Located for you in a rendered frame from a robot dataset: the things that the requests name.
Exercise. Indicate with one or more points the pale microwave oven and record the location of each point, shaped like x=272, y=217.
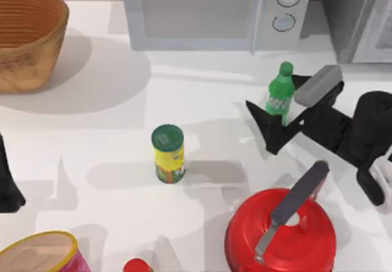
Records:
x=303, y=14

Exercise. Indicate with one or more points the pink can with yellow rim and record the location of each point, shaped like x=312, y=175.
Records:
x=36, y=253

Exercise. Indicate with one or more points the green bottle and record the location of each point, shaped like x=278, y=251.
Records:
x=279, y=95

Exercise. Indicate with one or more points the red capped bottle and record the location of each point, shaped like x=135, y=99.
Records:
x=137, y=266

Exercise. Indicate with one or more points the woven wooden basket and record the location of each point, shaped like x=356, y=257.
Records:
x=27, y=36

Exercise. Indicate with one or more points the yellow and green can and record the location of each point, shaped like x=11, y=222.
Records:
x=169, y=158

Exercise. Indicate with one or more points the microwave door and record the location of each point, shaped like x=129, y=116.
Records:
x=196, y=11

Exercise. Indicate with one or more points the pale grey rounded box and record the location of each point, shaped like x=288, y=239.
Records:
x=318, y=85

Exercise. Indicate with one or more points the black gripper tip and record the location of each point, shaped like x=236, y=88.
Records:
x=7, y=186

